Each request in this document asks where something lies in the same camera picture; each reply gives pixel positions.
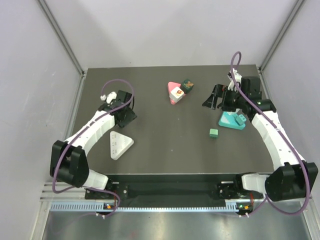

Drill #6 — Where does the white triangular power strip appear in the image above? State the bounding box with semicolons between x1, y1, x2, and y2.
110;131;134;161

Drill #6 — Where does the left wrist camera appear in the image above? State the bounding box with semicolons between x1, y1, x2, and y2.
100;91;117;104

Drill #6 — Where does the teal cube charger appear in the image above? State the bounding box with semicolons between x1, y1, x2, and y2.
233;114;247;126

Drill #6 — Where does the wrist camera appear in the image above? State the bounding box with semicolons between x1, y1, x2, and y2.
227;68;242;92
100;91;117;104

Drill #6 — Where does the dark green cube adapter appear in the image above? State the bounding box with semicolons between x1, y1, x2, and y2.
180;78;194;94

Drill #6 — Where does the purple cable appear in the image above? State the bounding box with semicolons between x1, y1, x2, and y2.
51;79;137;195
230;51;313;216

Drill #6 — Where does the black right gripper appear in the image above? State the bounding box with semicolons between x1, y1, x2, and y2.
202;84;246;113

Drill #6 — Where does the white tiger cube adapter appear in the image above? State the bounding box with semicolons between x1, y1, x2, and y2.
169;86;185;104

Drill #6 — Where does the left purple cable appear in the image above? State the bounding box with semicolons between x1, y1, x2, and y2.
51;79;137;195

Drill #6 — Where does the pink triangular power strip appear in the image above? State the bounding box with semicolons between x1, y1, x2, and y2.
167;81;185;105

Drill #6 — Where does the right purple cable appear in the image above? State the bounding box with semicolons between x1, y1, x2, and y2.
230;51;313;216

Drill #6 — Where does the teal triangular power strip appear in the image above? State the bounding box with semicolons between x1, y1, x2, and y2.
218;111;246;130

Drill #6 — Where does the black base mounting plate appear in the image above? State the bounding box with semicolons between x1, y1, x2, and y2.
84;174;266;208

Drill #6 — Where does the mint green cube charger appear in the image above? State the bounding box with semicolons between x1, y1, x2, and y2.
209;128;219;139

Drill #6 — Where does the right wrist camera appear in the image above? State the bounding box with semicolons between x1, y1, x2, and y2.
227;68;242;92

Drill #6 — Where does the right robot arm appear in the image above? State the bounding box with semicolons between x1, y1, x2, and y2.
202;77;318;202

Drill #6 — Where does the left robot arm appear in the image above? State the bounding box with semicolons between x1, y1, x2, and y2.
49;90;137;199

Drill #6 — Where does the slotted cable duct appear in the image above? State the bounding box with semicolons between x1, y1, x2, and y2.
50;202;239;213

